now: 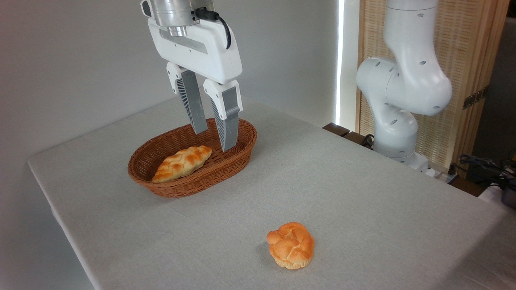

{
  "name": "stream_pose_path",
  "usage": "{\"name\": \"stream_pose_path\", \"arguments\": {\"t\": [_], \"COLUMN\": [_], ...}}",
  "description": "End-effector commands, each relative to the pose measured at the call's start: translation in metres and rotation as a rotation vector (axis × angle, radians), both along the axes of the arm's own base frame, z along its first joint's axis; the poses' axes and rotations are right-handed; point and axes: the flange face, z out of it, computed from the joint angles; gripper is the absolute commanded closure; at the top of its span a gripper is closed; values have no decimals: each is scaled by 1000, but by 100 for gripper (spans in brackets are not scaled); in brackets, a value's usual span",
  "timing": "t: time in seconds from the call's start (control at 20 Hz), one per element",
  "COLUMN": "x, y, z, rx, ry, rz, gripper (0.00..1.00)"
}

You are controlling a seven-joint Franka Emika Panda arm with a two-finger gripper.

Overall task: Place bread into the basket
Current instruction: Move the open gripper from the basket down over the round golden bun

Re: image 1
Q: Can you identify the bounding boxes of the small dark wooden block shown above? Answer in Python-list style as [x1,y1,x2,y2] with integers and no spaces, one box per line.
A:
[322,123,350,137]

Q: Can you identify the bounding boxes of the large dark wooden block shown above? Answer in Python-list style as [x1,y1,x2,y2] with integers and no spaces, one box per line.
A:
[343,131,375,150]

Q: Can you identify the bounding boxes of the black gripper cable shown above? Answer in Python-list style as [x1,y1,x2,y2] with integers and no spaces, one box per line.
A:
[196,8,233,50]

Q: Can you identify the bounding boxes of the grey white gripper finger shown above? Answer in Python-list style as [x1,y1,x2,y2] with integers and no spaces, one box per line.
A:
[203,79,243,152]
[166,62,208,135]

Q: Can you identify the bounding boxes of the round knotted bread roll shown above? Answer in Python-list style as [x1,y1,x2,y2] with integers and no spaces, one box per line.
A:
[266,222,315,270]

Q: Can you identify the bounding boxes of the dark metal screen hinge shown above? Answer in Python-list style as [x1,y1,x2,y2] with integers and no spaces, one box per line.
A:
[463,86,489,110]

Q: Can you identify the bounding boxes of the long braided bread loaf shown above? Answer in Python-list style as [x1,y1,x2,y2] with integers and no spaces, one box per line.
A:
[152,145,212,184]

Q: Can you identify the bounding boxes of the light grey tablecloth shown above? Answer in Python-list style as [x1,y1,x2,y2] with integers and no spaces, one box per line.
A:
[27,95,516,290]

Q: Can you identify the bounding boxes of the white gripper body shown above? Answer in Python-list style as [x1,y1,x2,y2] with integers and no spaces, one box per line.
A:
[148,18,243,85]

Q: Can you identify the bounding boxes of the black cable bundle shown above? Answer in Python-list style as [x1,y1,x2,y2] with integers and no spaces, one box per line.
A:
[458,154,516,190]

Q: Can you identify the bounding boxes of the brown oval wicker basket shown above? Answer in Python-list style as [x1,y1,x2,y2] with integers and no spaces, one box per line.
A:
[128,118,257,198]

